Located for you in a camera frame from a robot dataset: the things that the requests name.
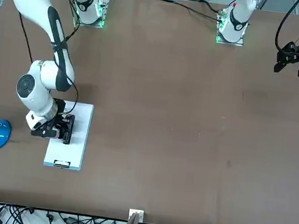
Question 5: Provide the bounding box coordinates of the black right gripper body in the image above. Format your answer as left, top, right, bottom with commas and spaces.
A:
48, 98, 70, 136

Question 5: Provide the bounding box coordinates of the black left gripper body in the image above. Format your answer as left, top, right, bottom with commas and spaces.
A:
287, 42, 299, 64

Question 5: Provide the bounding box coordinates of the black stapler with red label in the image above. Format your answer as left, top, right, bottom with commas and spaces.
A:
60, 113, 76, 146

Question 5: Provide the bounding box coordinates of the clipboard with metal clip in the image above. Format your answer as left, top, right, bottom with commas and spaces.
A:
43, 99, 95, 172

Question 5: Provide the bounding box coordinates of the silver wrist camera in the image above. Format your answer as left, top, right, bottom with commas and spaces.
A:
30, 124, 61, 140

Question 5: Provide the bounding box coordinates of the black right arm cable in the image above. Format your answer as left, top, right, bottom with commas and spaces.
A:
7, 0, 89, 118

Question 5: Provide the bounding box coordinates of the black left arm base cable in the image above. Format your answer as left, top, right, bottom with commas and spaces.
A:
148, 0, 226, 26

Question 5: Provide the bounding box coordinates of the aluminium profile post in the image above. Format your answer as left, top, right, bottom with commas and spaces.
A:
128, 209, 145, 222

